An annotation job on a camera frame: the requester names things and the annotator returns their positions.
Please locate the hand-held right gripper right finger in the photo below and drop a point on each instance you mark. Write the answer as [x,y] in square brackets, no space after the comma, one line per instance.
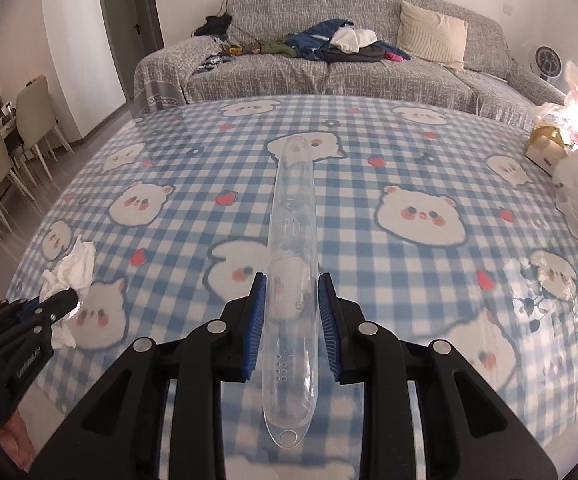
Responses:
[330,330]

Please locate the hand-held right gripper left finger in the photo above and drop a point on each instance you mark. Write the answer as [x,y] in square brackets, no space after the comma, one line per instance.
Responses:
[256,325]

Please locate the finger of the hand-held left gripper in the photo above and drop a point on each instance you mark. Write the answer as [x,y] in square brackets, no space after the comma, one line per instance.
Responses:
[4,312]
[59,302]

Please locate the white tissue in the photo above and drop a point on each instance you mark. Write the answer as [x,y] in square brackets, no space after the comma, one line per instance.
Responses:
[76,265]

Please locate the clear plastic case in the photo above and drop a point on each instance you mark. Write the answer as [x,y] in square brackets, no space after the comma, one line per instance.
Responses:
[291,210]

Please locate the person's left hand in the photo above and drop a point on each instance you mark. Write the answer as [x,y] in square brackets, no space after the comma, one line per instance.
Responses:
[16,440]

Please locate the blue checked tablecloth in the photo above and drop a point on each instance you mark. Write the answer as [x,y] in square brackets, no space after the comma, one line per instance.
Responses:
[419,160]

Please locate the black white striped cloth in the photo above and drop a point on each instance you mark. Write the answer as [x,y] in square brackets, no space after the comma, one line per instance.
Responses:
[214,60]

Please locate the olive garment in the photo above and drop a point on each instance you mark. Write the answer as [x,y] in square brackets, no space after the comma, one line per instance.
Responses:
[276,47]

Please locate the grey door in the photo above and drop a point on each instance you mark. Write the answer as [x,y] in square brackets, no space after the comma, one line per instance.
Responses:
[129,25]

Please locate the pile of clothes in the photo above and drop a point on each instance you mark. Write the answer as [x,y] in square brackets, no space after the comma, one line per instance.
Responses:
[314,42]

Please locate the white garment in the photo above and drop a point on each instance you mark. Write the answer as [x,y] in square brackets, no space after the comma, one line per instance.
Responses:
[354,39]

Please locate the black bag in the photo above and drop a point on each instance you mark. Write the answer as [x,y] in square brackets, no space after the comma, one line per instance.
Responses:
[214,25]

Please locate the cream pillow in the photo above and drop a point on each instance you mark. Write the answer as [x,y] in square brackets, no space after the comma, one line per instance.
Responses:
[431,35]

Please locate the grey covered sofa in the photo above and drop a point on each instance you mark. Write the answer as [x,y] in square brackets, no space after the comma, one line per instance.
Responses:
[294,10]

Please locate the white round fan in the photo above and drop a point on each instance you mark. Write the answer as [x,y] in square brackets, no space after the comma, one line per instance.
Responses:
[550,62]

